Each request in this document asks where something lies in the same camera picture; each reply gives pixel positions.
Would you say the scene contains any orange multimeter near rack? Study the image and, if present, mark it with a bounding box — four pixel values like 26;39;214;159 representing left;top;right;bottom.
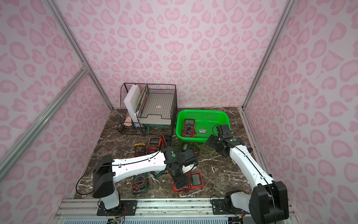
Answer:
146;137;162;154

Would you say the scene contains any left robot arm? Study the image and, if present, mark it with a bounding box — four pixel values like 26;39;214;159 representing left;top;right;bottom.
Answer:
92;147;198;210

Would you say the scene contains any green plastic basket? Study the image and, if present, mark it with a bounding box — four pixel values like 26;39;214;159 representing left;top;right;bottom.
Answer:
175;109;231;143

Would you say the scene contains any red multimeter front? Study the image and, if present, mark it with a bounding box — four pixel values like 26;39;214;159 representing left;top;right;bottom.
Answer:
172;172;204;193

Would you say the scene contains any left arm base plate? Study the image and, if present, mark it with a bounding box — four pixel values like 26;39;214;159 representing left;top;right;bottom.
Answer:
97;200;138;217

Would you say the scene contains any black multimeter by rack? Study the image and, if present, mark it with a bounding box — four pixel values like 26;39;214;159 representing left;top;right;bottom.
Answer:
160;135;172;149

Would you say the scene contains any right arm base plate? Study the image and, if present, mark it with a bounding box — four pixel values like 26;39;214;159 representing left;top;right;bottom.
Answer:
210;198;247;216

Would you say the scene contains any yellow multimeter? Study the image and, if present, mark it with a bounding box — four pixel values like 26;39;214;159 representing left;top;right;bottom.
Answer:
133;143;146;157

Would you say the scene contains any aluminium front rail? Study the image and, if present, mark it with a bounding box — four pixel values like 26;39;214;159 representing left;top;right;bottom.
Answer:
52;196;254;224

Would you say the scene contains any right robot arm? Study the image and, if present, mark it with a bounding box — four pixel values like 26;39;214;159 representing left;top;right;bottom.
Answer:
206;125;289;224

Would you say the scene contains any small dark multimeter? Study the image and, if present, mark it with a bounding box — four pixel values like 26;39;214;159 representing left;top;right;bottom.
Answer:
181;142;200;155

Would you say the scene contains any green multimeter centre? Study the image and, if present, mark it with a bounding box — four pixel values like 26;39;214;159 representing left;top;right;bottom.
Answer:
151;171;166;179

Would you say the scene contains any grey tray on rack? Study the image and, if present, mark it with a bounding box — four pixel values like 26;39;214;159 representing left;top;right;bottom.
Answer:
138;93;174;126

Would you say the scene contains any black wire mesh rack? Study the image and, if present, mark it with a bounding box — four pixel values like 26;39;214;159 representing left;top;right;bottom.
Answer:
117;83;177;136

